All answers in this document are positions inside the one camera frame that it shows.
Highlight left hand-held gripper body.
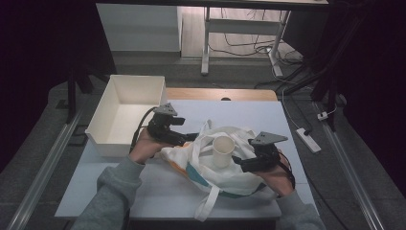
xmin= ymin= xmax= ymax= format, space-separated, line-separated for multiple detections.
xmin=147 ymin=103 xmax=187 ymax=147

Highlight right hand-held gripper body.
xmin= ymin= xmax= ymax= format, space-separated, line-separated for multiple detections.
xmin=242 ymin=131 xmax=289 ymax=173

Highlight white paper cup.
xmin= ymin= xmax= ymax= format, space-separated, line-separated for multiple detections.
xmin=212 ymin=135 xmax=237 ymax=170

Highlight white tote bag coloured shapes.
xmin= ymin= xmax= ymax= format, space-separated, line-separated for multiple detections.
xmin=159 ymin=119 xmax=280 ymax=222

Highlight white plastic bin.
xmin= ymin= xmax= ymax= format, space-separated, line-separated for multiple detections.
xmin=84 ymin=74 xmax=169 ymax=159

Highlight person's right hand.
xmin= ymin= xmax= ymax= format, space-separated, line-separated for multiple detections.
xmin=255 ymin=159 xmax=294 ymax=197

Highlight person's left hand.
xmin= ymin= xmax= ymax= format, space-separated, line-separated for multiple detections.
xmin=128 ymin=128 xmax=173 ymax=165

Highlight white power strip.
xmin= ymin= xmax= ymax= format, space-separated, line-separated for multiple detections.
xmin=295 ymin=127 xmax=322 ymax=154

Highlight white table mat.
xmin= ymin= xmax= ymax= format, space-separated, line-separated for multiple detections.
xmin=55 ymin=99 xmax=320 ymax=221

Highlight black metal stand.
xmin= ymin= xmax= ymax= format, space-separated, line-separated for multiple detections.
xmin=65 ymin=63 xmax=95 ymax=125
xmin=310 ymin=63 xmax=341 ymax=132

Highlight white cabinet panel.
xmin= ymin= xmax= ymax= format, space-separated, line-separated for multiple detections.
xmin=96 ymin=3 xmax=183 ymax=53

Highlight left hand-held gripper black cable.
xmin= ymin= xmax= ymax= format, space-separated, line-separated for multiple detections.
xmin=129 ymin=107 xmax=158 ymax=153

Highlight hand-held gripper black cable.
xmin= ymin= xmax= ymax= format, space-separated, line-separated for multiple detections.
xmin=129 ymin=107 xmax=158 ymax=153
xmin=277 ymin=151 xmax=297 ymax=194

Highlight right hand-held gripper black cable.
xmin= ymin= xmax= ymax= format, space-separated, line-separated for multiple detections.
xmin=277 ymin=151 xmax=297 ymax=194

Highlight white power strip cable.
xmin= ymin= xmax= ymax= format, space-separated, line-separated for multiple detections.
xmin=281 ymin=85 xmax=303 ymax=131

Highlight aluminium rail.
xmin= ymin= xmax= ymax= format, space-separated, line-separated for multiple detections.
xmin=314 ymin=102 xmax=386 ymax=230
xmin=6 ymin=108 xmax=84 ymax=230

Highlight black floor cables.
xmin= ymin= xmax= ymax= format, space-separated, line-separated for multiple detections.
xmin=209 ymin=8 xmax=305 ymax=65

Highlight white desk frame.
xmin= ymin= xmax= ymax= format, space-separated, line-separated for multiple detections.
xmin=200 ymin=6 xmax=292 ymax=78

